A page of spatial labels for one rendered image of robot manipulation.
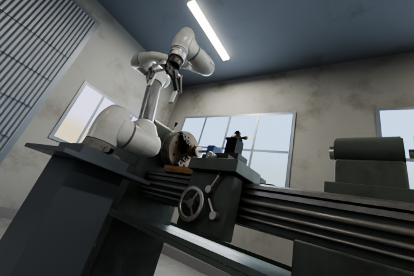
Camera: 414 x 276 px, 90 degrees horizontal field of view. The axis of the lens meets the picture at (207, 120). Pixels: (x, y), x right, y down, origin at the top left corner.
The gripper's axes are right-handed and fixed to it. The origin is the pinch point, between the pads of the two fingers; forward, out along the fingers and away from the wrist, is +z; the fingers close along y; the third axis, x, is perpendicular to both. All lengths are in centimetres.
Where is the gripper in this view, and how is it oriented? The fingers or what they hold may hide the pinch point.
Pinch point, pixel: (161, 92)
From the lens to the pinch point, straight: 99.4
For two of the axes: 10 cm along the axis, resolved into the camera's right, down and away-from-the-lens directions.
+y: -6.0, -4.9, -6.3
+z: -2.7, 8.7, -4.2
